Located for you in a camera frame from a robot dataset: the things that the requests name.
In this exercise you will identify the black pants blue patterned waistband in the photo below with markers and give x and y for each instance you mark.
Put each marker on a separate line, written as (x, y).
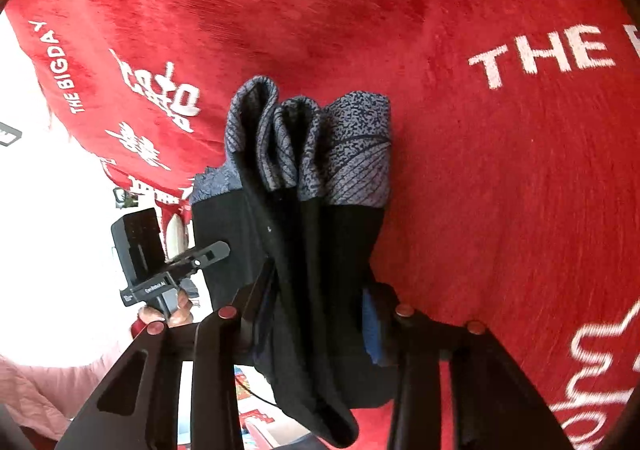
(310, 255)

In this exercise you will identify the red and white box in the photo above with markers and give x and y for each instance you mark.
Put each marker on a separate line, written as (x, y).
(260, 425)

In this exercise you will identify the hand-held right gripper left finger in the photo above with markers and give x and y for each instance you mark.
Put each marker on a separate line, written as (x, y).
(255, 295)

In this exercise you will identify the red printed blanket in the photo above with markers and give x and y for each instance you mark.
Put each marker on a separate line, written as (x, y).
(450, 180)

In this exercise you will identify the pink cloth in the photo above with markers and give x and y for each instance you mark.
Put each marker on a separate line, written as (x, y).
(45, 390)

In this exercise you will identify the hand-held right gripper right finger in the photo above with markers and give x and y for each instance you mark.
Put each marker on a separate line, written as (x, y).
(372, 330)

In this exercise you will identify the person's left hand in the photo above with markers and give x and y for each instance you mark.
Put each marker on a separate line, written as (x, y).
(182, 310)

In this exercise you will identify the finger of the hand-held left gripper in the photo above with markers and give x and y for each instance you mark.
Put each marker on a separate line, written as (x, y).
(205, 255)

